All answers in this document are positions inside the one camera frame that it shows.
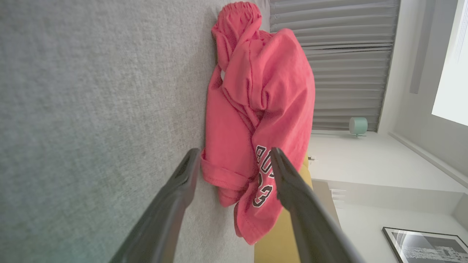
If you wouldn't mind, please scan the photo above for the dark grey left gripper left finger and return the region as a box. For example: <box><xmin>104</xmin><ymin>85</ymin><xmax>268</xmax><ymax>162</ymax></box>
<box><xmin>110</xmin><ymin>148</ymin><xmax>201</xmax><ymax>263</ymax></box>

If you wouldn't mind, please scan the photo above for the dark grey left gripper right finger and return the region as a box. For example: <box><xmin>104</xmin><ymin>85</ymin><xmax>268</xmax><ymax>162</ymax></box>
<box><xmin>271</xmin><ymin>148</ymin><xmax>366</xmax><ymax>263</ymax></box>

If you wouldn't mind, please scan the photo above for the red white basketball jersey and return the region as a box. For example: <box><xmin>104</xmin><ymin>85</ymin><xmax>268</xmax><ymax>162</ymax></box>
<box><xmin>200</xmin><ymin>1</ymin><xmax>316</xmax><ymax>245</ymax></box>

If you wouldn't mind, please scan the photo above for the yellow cushion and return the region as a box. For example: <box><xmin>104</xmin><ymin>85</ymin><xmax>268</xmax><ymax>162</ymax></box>
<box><xmin>254</xmin><ymin>153</ymin><xmax>313</xmax><ymax>263</ymax></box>

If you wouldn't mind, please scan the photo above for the small teal lamp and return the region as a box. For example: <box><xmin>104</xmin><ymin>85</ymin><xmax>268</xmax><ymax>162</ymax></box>
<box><xmin>348</xmin><ymin>117</ymin><xmax>368</xmax><ymax>138</ymax></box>

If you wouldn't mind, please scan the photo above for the black framed picture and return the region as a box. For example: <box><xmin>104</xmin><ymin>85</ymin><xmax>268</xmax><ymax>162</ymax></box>
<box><xmin>382</xmin><ymin>227</ymin><xmax>468</xmax><ymax>263</ymax></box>

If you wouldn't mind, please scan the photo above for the grey fabric sofa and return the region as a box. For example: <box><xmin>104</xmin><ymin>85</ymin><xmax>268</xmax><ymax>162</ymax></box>
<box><xmin>0</xmin><ymin>0</ymin><xmax>271</xmax><ymax>263</ymax></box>

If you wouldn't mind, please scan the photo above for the grey pleated curtain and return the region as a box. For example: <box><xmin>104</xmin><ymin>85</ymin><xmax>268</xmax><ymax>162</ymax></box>
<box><xmin>269</xmin><ymin>0</ymin><xmax>401</xmax><ymax>132</ymax></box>

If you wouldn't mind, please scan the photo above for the bright window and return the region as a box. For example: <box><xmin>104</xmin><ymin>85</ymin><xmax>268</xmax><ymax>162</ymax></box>
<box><xmin>431</xmin><ymin>0</ymin><xmax>468</xmax><ymax>127</ymax></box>

